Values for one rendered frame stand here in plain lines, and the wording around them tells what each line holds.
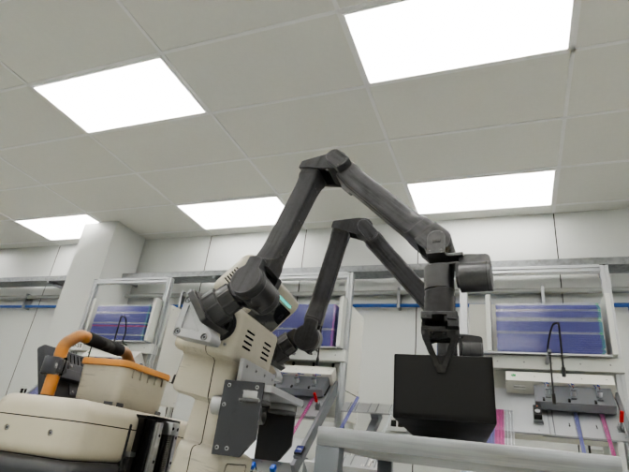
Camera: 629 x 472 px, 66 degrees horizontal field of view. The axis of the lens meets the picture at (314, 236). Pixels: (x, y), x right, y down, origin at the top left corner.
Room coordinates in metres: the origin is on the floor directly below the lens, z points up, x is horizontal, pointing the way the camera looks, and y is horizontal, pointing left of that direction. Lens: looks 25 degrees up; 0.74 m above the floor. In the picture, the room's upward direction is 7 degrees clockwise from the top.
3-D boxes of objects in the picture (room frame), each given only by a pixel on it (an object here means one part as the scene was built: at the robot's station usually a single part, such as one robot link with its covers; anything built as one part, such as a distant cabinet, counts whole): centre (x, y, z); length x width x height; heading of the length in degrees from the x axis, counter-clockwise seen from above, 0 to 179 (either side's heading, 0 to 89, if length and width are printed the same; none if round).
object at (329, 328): (3.11, 0.02, 1.52); 0.51 x 0.13 x 0.27; 66
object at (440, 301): (0.88, -0.25, 1.03); 0.10 x 0.07 x 0.07; 162
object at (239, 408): (1.29, 0.09, 0.84); 0.28 x 0.16 x 0.22; 162
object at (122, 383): (1.42, 0.47, 0.87); 0.23 x 0.15 x 0.11; 162
